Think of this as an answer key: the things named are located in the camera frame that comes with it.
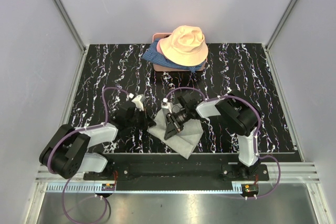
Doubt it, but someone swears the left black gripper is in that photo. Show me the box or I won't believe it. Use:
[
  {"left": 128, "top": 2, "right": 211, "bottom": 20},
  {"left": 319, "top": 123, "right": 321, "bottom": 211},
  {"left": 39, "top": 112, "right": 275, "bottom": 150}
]
[{"left": 126, "top": 107, "right": 156, "bottom": 130}]

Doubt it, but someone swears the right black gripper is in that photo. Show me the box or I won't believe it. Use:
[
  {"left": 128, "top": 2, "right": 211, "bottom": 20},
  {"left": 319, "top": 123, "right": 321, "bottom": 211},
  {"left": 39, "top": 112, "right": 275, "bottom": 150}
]
[{"left": 165, "top": 108, "right": 191, "bottom": 140}]

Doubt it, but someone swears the grey cloth napkin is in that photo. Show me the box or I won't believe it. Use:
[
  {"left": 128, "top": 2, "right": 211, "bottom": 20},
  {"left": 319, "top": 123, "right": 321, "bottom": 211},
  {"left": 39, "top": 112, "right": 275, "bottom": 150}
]
[{"left": 148, "top": 109, "right": 204, "bottom": 159}]

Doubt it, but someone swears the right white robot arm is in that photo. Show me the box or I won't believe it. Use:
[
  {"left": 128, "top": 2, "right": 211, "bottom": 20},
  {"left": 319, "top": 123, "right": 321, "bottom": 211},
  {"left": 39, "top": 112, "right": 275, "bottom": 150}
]
[{"left": 161, "top": 92, "right": 261, "bottom": 180}]

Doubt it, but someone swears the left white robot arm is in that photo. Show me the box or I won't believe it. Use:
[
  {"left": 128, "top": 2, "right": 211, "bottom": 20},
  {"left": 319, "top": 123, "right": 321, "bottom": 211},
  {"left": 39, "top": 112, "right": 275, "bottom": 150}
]
[{"left": 39, "top": 102, "right": 156, "bottom": 180}]

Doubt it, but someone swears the blue patterned cloth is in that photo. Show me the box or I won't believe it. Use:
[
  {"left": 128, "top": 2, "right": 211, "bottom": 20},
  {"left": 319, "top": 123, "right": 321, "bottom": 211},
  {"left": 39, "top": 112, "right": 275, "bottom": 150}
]
[{"left": 142, "top": 39, "right": 207, "bottom": 73}]

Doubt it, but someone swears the peach bucket hat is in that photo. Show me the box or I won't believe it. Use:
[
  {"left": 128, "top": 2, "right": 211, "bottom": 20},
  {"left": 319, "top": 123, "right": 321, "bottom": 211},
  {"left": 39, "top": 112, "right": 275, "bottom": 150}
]
[{"left": 159, "top": 25, "right": 208, "bottom": 67}]

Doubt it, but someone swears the pink plastic tray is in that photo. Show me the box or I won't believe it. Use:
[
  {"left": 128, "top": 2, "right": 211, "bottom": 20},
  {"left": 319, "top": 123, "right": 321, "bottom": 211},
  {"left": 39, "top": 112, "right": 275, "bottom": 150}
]
[{"left": 152, "top": 33, "right": 207, "bottom": 72}]

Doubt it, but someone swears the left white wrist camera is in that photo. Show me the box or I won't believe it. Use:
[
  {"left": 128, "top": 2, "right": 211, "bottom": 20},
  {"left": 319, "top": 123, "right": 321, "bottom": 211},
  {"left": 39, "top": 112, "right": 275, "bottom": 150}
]
[{"left": 128, "top": 93, "right": 145, "bottom": 111}]

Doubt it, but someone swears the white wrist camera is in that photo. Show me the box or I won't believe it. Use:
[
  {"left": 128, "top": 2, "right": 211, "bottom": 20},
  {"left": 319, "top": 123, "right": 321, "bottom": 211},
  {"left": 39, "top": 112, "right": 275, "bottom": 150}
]
[
  {"left": 161, "top": 98, "right": 173, "bottom": 116},
  {"left": 128, "top": 93, "right": 145, "bottom": 111}
]

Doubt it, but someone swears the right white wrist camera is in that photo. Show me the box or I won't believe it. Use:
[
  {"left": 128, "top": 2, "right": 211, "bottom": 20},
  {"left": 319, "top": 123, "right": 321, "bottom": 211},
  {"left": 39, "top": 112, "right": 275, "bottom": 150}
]
[{"left": 161, "top": 98, "right": 173, "bottom": 116}]

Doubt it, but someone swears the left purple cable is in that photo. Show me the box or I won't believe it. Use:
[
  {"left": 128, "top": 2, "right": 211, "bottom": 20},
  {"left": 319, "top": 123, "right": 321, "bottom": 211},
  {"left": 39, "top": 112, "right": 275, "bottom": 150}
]
[{"left": 47, "top": 87, "right": 134, "bottom": 222}]

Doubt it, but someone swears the white slotted cable duct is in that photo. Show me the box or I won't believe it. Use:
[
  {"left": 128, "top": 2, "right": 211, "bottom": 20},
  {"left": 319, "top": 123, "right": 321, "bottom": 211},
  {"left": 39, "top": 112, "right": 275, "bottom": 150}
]
[{"left": 47, "top": 183, "right": 116, "bottom": 193}]

